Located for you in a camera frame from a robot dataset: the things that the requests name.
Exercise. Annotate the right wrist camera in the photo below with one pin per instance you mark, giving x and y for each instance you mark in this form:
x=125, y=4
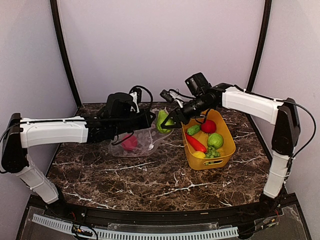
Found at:
x=172, y=96

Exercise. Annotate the white slotted cable duct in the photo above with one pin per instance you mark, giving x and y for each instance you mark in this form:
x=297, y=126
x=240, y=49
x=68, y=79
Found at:
x=117, y=231

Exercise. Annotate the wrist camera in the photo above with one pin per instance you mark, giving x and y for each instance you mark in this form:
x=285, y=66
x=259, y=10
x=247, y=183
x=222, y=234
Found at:
x=136, y=94
x=172, y=96

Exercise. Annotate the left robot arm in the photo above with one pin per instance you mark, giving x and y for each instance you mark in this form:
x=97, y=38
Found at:
x=121, y=114

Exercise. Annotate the right black frame post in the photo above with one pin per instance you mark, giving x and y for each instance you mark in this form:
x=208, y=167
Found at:
x=260, y=44

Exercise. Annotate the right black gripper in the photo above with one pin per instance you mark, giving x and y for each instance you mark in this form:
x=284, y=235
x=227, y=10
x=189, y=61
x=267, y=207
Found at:
x=181, y=116

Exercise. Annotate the black front rail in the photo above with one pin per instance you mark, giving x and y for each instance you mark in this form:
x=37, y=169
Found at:
x=242, y=215

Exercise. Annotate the red toy tomato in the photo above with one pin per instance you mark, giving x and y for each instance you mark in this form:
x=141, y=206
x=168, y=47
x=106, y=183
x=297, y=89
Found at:
x=208, y=127

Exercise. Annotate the black frame post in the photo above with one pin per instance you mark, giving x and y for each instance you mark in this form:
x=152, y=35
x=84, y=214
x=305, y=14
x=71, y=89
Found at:
x=63, y=52
x=260, y=44

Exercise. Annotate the green toy pear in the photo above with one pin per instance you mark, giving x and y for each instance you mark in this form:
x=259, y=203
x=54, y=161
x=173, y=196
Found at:
x=162, y=115

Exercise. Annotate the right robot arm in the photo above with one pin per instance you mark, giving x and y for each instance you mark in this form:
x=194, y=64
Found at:
x=282, y=114

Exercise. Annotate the yellow toy lemon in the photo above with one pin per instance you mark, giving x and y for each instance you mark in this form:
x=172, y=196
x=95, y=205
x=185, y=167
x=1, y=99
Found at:
x=199, y=154

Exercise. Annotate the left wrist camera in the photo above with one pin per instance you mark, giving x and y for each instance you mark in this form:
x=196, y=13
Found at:
x=136, y=94

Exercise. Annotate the left black frame post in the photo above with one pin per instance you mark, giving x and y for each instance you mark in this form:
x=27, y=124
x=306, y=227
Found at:
x=63, y=52

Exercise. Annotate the green toy grapes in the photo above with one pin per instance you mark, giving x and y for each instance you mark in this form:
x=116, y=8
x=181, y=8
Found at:
x=212, y=153

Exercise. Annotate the pink red toy fruit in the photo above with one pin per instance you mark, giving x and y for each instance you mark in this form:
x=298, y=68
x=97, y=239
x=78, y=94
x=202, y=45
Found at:
x=130, y=143

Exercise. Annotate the clear zip top bag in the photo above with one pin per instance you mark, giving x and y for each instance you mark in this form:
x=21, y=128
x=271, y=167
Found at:
x=148, y=141

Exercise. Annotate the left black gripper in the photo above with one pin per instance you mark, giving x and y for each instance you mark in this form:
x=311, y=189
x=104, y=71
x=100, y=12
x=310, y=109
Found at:
x=147, y=122

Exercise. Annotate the green toy cucumber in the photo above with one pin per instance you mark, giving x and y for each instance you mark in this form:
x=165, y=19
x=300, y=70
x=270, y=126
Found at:
x=193, y=129

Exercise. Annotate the yellow plastic basket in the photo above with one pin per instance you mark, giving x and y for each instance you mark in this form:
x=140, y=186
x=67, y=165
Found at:
x=226, y=151

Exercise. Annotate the red toy chili pepper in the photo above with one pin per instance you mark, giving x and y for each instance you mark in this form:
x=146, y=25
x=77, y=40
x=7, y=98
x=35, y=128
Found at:
x=197, y=146

